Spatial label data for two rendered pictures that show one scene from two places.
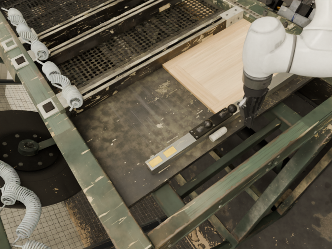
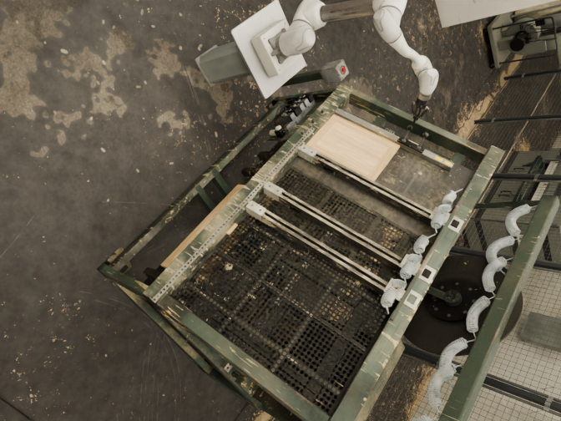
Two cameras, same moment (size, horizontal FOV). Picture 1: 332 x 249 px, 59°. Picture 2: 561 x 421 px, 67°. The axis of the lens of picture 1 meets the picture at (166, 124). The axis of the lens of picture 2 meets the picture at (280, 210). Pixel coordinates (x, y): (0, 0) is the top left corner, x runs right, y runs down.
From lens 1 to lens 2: 3.06 m
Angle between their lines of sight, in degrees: 59
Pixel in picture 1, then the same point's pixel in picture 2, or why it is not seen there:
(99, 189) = (483, 173)
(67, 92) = (451, 197)
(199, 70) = (367, 162)
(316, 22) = (422, 61)
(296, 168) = not seen: hidden behind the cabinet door
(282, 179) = not seen: hidden behind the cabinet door
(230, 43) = (333, 150)
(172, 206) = (459, 158)
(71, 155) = (476, 194)
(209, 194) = (452, 137)
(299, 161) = not seen: hidden behind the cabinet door
